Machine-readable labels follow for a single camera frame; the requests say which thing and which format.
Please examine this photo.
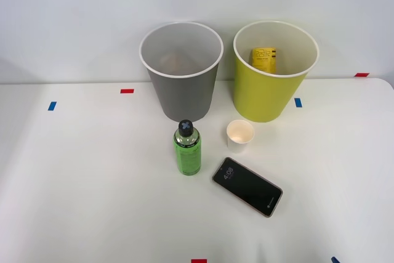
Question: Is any grey plastic waste bin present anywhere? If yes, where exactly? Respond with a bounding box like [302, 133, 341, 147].
[139, 21, 223, 123]

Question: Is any yellow drink can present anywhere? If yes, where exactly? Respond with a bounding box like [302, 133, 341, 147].
[251, 47, 277, 75]

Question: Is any small white paper cup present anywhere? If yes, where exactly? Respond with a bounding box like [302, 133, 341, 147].
[226, 119, 255, 154]

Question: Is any yellow-green plastic waste bin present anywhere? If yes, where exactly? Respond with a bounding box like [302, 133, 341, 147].
[233, 20, 320, 123]

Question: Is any black smartphone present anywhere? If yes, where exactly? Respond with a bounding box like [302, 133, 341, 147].
[211, 156, 284, 219]

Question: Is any green bottle with black cap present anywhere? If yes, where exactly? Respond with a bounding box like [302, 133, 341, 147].
[172, 119, 203, 176]

